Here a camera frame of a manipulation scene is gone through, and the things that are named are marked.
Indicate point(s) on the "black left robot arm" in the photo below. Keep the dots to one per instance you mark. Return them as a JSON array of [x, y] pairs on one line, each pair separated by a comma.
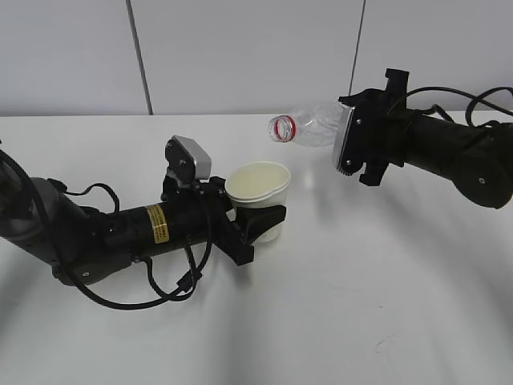
[[41, 218]]

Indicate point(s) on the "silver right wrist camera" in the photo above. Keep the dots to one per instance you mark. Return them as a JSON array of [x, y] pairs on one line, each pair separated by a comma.
[[348, 149]]

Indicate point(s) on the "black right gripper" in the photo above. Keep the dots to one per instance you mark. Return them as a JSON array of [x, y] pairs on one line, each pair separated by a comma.
[[373, 108]]

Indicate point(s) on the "Nongfu Spring water bottle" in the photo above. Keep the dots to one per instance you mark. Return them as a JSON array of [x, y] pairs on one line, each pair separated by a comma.
[[313, 126]]

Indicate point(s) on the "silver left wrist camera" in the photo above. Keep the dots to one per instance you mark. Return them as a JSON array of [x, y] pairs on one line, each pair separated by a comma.
[[187, 161]]

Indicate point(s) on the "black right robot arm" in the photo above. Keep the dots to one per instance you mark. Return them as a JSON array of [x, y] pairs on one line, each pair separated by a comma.
[[476, 158]]

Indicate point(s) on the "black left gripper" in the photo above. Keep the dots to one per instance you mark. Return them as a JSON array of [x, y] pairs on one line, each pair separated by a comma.
[[199, 213]]

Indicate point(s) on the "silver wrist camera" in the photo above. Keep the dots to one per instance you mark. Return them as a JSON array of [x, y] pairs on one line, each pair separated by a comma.
[[348, 149], [187, 161]]

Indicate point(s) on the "white paper cup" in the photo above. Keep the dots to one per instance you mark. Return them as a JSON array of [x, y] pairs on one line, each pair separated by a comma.
[[258, 185]]

